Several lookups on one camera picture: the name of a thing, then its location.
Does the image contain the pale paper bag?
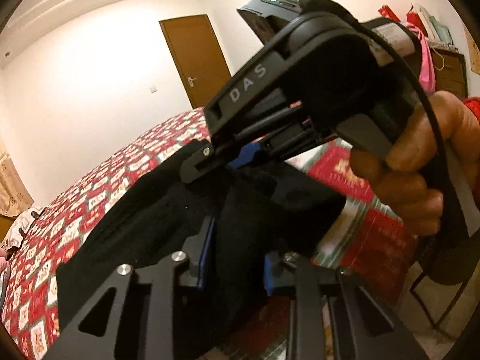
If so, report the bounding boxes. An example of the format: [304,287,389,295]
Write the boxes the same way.
[412,4,451,43]

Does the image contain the pink hanging cloth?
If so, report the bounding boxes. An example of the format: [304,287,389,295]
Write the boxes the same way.
[407,22,436,93]

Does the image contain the red paper bag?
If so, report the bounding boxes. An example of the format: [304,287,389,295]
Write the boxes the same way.
[379,4,417,27]

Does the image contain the black cable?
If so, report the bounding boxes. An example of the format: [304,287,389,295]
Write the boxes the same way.
[298,0,475,241]

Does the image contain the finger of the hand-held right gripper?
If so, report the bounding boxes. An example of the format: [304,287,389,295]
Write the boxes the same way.
[179,139,227,184]
[229,143,265,170]

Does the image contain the black pants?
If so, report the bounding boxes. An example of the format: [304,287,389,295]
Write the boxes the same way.
[56,144,346,346]

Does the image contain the white printed pillow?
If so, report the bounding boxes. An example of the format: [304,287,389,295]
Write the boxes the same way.
[7,206,44,249]

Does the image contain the person's right hand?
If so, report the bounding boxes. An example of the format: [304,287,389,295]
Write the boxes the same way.
[350,92,480,238]

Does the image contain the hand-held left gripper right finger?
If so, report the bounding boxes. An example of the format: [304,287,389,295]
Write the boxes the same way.
[262,249,430,360]

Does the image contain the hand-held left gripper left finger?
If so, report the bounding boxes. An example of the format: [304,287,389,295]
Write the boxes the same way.
[49,215,218,360]

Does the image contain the brown wooden cabinet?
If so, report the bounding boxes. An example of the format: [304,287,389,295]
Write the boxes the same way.
[427,41,469,98]

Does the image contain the red printed bed blanket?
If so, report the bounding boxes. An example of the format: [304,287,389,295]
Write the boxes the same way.
[0,107,417,360]

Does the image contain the person's right forearm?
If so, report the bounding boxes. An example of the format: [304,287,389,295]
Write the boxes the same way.
[461,97,480,122]

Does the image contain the cream floral curtain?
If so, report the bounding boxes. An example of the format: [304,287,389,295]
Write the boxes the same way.
[0,135,34,218]

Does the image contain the brown wooden door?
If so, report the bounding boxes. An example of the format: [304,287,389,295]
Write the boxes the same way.
[159,14,232,109]

